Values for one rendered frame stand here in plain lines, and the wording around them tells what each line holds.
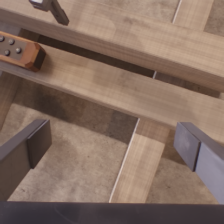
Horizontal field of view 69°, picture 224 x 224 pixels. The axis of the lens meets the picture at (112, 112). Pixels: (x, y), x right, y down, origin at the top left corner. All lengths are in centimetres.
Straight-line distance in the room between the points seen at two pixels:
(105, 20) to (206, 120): 37
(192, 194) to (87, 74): 53
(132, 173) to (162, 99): 24
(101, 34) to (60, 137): 40
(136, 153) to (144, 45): 31
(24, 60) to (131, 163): 41
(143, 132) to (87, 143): 23
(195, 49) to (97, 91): 27
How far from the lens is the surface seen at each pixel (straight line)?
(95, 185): 66
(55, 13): 43
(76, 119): 64
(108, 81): 43
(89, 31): 50
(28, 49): 49
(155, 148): 52
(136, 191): 54
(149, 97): 42
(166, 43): 48
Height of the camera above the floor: 61
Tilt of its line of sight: 81 degrees down
